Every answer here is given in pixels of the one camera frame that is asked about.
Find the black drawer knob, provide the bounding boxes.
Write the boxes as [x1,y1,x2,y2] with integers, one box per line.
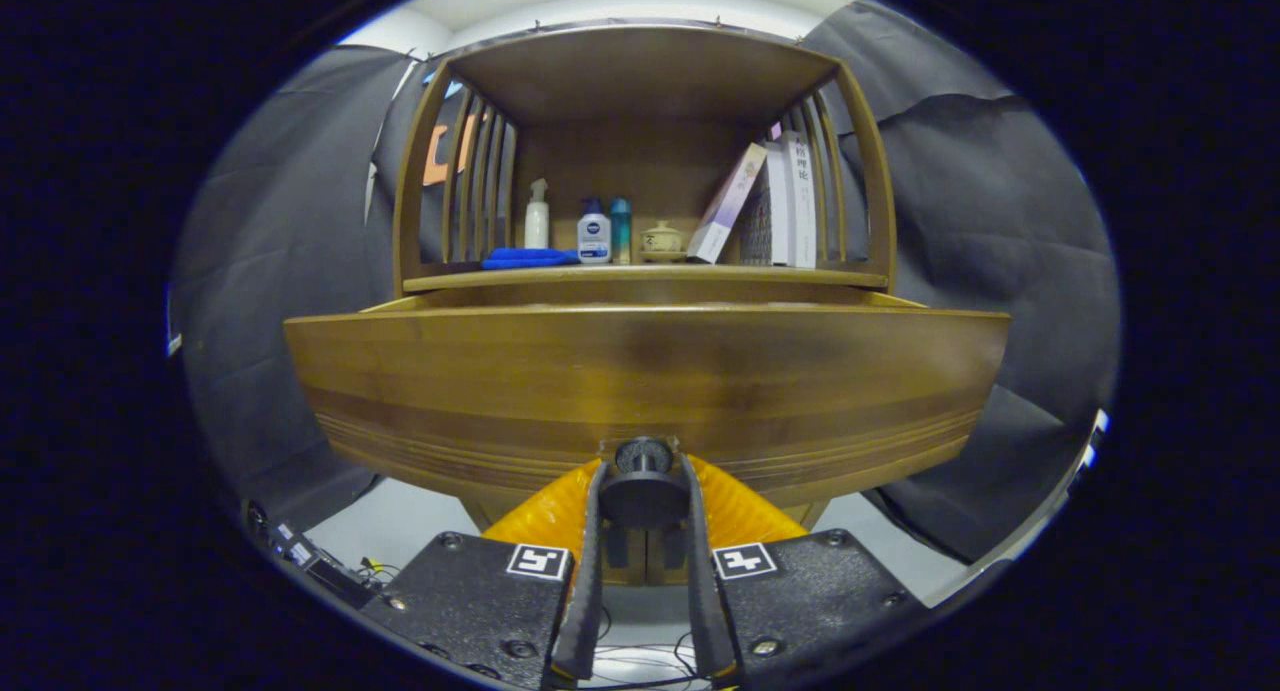
[598,437,691,530]

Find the white spray bottle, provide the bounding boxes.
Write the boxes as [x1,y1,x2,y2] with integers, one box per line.
[524,178,551,250]

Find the tangled black cables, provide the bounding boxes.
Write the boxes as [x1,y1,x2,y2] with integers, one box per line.
[598,607,713,688]

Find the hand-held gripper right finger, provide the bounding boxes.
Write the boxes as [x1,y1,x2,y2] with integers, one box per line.
[680,454,926,687]

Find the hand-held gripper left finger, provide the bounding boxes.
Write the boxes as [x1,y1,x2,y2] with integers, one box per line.
[358,458,611,690]

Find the black floor device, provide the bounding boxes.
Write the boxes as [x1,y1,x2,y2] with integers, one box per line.
[245,501,376,607]

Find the beige lidded teacup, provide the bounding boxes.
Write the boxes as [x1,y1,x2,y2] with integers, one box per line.
[640,221,687,263]

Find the wooden cabinet door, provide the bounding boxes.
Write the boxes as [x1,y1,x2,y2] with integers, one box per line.
[647,496,833,586]
[462,496,646,586]

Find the white spine book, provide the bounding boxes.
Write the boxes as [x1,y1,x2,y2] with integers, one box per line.
[783,131,819,269]

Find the wooden cabinet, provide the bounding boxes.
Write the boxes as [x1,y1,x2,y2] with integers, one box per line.
[392,23,899,587]

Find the purple cover book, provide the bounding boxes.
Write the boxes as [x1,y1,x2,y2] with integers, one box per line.
[686,143,769,264]

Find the patterned cover book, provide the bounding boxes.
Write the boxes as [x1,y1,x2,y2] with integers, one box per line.
[738,141,791,266]

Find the wooden drawer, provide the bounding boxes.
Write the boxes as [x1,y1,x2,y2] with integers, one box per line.
[283,289,1013,512]

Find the white shelf unit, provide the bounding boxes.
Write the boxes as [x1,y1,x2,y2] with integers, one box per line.
[1068,409,1111,494]

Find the wooden countertop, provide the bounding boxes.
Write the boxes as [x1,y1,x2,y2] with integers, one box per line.
[403,261,891,292]

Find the white bottle blue pump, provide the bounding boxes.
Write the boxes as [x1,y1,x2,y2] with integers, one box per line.
[577,197,612,264]

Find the blue folded cloth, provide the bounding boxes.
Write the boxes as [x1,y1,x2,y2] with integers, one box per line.
[481,248,581,270]

